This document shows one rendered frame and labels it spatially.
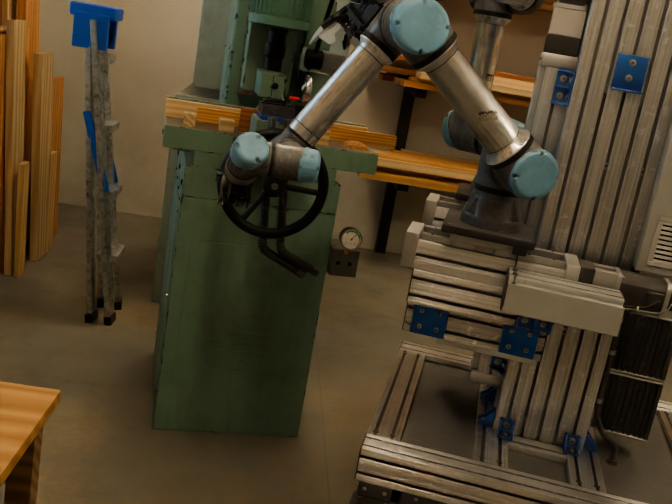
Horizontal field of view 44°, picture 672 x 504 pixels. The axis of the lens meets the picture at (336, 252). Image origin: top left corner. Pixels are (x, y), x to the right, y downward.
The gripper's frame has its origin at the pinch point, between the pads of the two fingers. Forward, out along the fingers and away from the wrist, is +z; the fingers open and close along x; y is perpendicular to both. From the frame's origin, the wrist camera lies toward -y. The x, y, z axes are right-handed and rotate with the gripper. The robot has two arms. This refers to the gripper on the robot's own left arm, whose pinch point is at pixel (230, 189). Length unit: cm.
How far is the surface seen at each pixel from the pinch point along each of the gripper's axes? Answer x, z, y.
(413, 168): 112, 195, -93
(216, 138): -3.8, 15.9, -19.3
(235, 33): -1, 32, -61
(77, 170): -61, 277, -93
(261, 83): 7.1, 18.1, -38.9
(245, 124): 4.0, 20.1, -26.6
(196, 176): -7.6, 21.6, -9.6
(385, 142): 47, 28, -32
